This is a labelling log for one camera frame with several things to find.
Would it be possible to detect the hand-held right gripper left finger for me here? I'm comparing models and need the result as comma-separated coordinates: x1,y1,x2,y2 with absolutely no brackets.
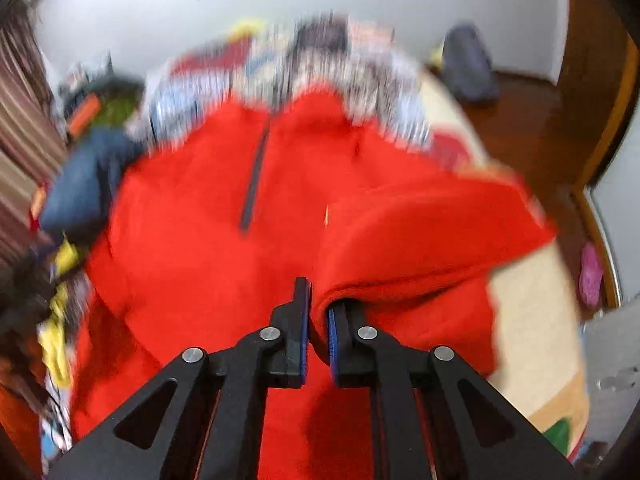
47,276,313,480

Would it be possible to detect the yellow cloth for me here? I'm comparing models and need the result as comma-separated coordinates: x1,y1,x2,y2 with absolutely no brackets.
37,240,81,391

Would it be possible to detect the grey bag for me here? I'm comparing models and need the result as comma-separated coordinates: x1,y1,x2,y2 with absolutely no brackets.
442,25,501,106

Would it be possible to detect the pink slipper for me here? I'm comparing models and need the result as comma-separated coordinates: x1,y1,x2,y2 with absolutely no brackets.
579,242,606,308

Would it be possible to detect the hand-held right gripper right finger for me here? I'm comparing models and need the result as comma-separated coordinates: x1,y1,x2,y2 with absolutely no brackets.
326,300,581,480

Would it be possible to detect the person's orange clothing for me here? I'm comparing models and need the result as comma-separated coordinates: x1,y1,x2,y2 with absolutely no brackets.
0,387,43,466

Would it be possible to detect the dark blue garment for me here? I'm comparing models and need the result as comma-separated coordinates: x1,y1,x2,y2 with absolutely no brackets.
40,127,146,246

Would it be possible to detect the red zip sweater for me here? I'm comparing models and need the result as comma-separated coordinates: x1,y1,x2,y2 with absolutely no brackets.
70,87,558,480

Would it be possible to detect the striped pink curtain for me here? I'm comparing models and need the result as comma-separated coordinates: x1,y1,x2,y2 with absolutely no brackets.
0,5,68,261

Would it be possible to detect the wooden door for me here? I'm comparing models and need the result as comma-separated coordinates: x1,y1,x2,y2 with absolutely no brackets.
555,0,640,196

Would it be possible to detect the red bag with yellow handle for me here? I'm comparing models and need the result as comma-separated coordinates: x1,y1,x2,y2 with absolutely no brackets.
172,19,268,78

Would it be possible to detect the green bag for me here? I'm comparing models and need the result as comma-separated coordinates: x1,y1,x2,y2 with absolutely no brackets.
92,91,143,128

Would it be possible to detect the orange box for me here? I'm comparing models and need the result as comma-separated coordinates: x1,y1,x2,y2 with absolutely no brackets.
67,97,101,133

